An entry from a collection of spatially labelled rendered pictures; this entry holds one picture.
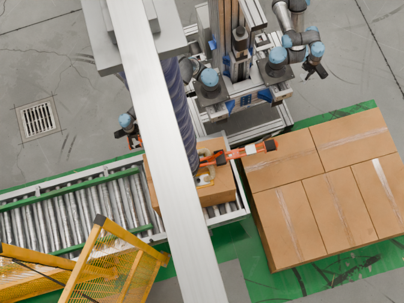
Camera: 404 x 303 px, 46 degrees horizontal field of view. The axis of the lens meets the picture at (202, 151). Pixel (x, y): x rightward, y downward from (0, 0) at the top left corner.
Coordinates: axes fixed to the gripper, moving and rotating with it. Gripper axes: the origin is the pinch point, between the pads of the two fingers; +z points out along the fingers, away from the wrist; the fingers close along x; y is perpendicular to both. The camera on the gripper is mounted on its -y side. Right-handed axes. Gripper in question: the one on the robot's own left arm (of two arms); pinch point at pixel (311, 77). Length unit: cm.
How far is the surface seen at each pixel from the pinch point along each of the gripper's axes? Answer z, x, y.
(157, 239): 82, 142, 11
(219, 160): 32, 74, 10
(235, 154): 32, 63, 5
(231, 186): 46, 79, -6
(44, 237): 87, 203, 75
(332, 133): 87, -16, -26
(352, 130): 87, -29, -35
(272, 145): 31, 41, -8
